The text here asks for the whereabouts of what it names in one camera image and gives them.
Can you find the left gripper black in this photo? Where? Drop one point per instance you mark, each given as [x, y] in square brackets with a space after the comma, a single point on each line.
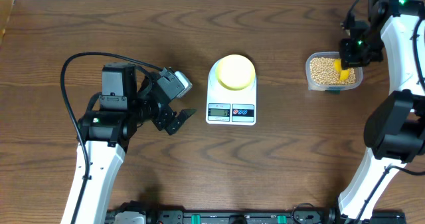
[167, 113]

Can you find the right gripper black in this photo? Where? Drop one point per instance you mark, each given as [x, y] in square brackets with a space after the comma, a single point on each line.
[349, 60]

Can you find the yellow measuring scoop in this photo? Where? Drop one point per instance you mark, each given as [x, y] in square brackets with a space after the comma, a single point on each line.
[343, 74]

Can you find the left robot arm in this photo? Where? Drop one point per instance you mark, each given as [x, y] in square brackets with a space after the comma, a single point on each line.
[130, 96]

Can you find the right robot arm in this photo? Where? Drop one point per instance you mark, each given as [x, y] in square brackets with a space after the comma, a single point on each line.
[394, 132]

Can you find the white digital kitchen scale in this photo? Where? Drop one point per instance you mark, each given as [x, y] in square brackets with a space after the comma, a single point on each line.
[228, 107]

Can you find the pale yellow bowl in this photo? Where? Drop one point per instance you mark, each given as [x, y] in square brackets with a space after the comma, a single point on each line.
[235, 72]

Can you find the clear plastic container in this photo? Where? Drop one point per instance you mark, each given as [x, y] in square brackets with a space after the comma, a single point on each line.
[312, 85]

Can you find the soybeans in container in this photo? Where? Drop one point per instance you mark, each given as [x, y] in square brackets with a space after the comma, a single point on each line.
[323, 72]

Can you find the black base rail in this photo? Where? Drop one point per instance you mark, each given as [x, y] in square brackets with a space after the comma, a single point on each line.
[135, 212]

